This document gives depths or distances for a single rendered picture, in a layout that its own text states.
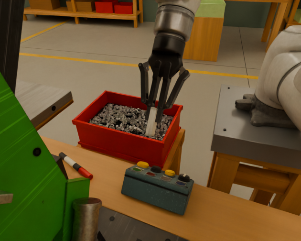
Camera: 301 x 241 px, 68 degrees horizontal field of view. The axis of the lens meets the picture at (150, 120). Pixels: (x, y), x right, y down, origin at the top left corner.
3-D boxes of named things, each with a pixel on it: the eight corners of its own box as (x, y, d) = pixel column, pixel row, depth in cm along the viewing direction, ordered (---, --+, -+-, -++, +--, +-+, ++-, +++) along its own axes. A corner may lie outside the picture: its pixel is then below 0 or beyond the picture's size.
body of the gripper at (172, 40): (190, 45, 56) (182, 82, 57) (158, 41, 59) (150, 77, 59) (185, 34, 49) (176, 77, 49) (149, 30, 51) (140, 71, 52)
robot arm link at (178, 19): (162, 21, 59) (157, 43, 59) (152, 4, 50) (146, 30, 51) (197, 24, 56) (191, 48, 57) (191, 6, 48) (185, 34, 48)
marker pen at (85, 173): (59, 158, 62) (57, 153, 61) (63, 154, 63) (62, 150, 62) (89, 181, 56) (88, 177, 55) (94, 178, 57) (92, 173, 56)
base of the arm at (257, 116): (231, 95, 85) (234, 82, 82) (294, 100, 82) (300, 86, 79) (238, 125, 70) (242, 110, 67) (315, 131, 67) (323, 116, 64)
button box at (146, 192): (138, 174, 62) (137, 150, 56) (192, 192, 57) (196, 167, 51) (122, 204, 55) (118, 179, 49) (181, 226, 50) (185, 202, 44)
